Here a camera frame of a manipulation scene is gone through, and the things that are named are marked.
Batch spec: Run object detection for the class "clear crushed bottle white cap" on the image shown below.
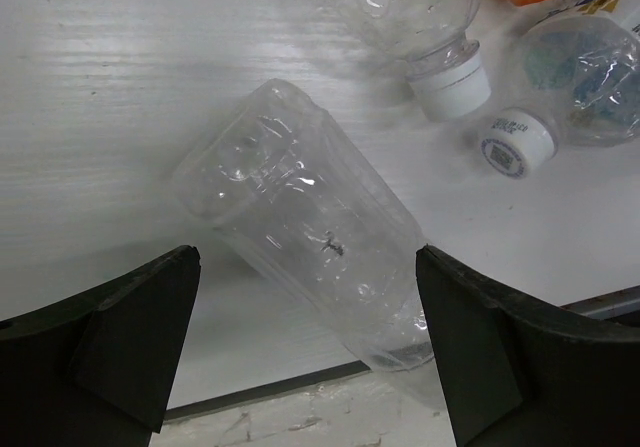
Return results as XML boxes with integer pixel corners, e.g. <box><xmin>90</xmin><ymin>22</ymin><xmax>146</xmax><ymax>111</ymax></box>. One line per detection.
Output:
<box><xmin>336</xmin><ymin>0</ymin><xmax>491</xmax><ymax>122</ymax></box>

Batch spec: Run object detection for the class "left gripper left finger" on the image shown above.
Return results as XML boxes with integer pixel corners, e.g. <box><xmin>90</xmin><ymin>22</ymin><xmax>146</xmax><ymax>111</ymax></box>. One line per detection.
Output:
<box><xmin>1</xmin><ymin>245</ymin><xmax>201</xmax><ymax>447</ymax></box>

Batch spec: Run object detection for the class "clear bottle blue label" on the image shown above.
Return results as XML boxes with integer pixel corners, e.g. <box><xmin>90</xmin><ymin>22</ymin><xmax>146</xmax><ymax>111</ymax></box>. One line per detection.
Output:
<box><xmin>478</xmin><ymin>0</ymin><xmax>639</xmax><ymax>179</ymax></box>

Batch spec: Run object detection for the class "clear bottle front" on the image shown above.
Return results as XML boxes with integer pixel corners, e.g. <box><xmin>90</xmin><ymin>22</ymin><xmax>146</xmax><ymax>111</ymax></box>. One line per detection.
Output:
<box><xmin>172</xmin><ymin>77</ymin><xmax>446</xmax><ymax>413</ymax></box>

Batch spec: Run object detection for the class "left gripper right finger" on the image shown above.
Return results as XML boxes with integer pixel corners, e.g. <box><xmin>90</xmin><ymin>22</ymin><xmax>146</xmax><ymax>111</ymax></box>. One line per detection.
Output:
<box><xmin>416</xmin><ymin>246</ymin><xmax>639</xmax><ymax>446</ymax></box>

